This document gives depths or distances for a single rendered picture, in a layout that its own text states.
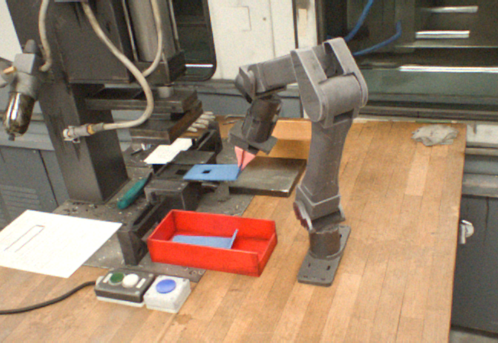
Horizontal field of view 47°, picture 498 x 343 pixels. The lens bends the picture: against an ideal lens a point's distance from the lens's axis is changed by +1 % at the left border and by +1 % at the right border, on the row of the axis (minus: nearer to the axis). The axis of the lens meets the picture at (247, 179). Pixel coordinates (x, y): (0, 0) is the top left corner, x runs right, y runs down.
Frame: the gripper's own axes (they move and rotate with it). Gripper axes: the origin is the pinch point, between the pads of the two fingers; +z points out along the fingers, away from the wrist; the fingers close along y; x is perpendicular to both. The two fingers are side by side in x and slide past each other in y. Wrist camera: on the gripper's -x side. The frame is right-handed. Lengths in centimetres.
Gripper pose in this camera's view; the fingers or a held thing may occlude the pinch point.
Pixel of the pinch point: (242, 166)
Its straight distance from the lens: 131.5
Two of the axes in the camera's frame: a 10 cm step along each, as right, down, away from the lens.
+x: -3.5, 4.8, -8.0
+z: -2.9, 7.6, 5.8
